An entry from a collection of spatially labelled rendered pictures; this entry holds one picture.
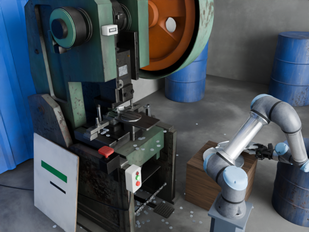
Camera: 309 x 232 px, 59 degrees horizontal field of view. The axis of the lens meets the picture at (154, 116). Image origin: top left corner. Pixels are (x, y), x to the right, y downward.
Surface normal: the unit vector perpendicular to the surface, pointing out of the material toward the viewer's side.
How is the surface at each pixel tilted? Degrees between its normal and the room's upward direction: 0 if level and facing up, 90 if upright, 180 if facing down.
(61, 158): 78
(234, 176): 8
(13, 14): 90
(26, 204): 0
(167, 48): 90
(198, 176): 90
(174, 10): 90
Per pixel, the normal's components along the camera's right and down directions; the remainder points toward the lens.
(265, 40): -0.57, 0.37
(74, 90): 0.82, 0.25
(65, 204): -0.61, 0.16
